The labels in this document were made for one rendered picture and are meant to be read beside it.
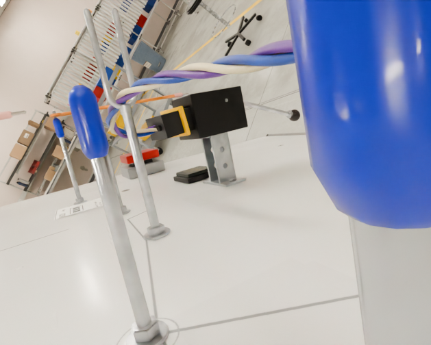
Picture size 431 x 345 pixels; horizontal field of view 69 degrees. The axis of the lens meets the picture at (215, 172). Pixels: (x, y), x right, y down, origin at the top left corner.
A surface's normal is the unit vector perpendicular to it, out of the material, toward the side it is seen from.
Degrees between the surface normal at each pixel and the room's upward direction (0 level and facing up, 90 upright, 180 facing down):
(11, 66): 90
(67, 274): 50
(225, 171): 93
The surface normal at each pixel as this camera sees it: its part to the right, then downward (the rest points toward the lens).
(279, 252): -0.20, -0.96
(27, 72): 0.51, -0.05
